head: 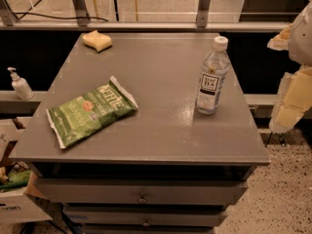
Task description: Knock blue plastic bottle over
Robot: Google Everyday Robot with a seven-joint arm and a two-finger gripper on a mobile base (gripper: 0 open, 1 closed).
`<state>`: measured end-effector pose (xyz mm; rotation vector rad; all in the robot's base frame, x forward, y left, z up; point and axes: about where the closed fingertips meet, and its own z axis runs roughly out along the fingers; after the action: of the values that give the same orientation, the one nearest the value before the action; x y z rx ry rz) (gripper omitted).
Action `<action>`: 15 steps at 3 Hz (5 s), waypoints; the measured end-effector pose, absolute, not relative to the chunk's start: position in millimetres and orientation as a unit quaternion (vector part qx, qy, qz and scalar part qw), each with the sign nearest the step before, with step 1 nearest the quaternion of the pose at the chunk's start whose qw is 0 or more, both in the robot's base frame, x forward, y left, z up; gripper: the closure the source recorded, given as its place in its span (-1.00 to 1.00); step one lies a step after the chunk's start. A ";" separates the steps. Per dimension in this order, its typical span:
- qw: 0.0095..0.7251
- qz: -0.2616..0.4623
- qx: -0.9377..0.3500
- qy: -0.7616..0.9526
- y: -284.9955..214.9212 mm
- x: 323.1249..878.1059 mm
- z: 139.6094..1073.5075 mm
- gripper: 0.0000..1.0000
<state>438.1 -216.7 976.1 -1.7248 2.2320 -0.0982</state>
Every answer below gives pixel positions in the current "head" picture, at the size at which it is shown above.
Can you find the middle grey drawer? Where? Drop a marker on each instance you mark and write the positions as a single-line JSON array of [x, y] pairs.
[[146, 216]]

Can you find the grey drawer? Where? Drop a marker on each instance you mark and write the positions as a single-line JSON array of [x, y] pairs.
[[143, 192], [146, 216], [131, 229]]

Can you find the grey drawer cabinet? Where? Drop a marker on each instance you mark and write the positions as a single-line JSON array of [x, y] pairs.
[[165, 139]]

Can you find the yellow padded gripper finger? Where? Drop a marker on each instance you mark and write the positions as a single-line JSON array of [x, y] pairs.
[[280, 42], [294, 98]]

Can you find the white pump dispenser bottle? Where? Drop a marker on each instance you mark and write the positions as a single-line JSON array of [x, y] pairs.
[[20, 85]]

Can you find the bottom grey drawer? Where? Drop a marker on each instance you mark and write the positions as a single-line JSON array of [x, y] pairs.
[[131, 229]]

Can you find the yellow sponge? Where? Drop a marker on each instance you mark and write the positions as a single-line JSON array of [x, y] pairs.
[[97, 40]]

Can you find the white cardboard box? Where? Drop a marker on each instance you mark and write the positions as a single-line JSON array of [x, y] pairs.
[[20, 200]]

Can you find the grey metal railing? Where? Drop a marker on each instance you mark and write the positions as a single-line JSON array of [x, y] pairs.
[[150, 15]]

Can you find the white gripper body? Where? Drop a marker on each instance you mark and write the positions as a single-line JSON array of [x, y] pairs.
[[302, 41]]

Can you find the top grey drawer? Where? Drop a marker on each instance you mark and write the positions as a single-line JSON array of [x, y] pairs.
[[143, 192]]

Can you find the clear plastic tea bottle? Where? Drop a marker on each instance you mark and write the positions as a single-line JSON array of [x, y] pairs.
[[213, 72]]

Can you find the green kettle chips bag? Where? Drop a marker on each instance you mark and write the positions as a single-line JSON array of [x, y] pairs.
[[81, 117]]

